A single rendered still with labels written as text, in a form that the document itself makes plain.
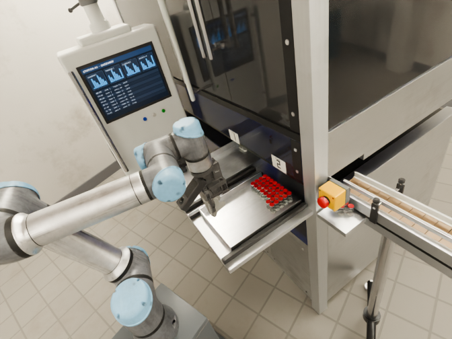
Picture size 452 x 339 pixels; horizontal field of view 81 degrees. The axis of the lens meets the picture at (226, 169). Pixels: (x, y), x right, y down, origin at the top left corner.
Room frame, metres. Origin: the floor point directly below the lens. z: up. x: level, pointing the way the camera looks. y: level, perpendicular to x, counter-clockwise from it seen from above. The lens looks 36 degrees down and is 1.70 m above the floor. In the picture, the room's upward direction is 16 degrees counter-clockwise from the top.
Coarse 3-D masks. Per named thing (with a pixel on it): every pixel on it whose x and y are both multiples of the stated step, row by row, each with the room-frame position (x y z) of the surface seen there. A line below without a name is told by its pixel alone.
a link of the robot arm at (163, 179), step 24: (168, 168) 0.50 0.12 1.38; (96, 192) 0.48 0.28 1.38; (120, 192) 0.47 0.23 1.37; (144, 192) 0.47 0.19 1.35; (168, 192) 0.46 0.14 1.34; (0, 216) 0.48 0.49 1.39; (24, 216) 0.47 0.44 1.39; (48, 216) 0.45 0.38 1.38; (72, 216) 0.44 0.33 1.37; (96, 216) 0.45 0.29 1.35; (0, 240) 0.41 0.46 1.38; (24, 240) 0.42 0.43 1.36; (48, 240) 0.43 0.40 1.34; (0, 264) 0.41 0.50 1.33
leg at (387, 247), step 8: (384, 240) 0.56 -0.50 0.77; (384, 248) 0.55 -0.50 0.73; (392, 248) 0.54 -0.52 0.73; (384, 256) 0.55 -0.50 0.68; (392, 256) 0.54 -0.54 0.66; (376, 264) 0.57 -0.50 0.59; (384, 264) 0.54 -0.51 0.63; (376, 272) 0.56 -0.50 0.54; (384, 272) 0.54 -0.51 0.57; (376, 280) 0.55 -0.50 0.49; (384, 280) 0.54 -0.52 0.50; (376, 288) 0.55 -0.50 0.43; (384, 288) 0.54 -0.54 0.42; (376, 296) 0.54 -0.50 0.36; (368, 304) 0.57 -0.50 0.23; (376, 304) 0.54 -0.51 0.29; (368, 312) 0.56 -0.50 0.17; (376, 312) 0.54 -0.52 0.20
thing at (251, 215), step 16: (256, 176) 0.96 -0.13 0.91; (240, 192) 0.91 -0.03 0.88; (224, 208) 0.84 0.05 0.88; (240, 208) 0.82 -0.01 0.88; (256, 208) 0.79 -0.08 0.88; (288, 208) 0.71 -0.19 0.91; (224, 224) 0.75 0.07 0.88; (240, 224) 0.73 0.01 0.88; (256, 224) 0.71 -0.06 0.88; (224, 240) 0.65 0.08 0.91; (240, 240) 0.63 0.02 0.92
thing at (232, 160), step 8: (232, 144) 1.31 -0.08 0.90; (216, 152) 1.26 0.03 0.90; (224, 152) 1.27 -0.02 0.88; (232, 152) 1.25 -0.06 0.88; (240, 152) 1.23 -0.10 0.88; (248, 152) 1.21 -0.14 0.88; (216, 160) 1.22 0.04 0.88; (224, 160) 1.20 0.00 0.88; (232, 160) 1.18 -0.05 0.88; (240, 160) 1.15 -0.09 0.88; (248, 160) 1.13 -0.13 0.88; (256, 160) 1.11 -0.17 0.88; (224, 168) 1.13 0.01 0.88; (232, 168) 1.11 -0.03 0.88; (240, 168) 1.09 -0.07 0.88; (248, 168) 1.04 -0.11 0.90; (192, 176) 1.13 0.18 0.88; (224, 176) 1.06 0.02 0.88; (232, 176) 1.01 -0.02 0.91
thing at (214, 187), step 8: (216, 168) 0.66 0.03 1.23; (200, 176) 0.63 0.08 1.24; (208, 176) 0.66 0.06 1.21; (216, 176) 0.66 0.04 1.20; (208, 184) 0.65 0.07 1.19; (216, 184) 0.64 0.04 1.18; (224, 184) 0.66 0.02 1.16; (200, 192) 0.65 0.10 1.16; (208, 192) 0.63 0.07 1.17; (216, 192) 0.65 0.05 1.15; (224, 192) 0.65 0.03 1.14
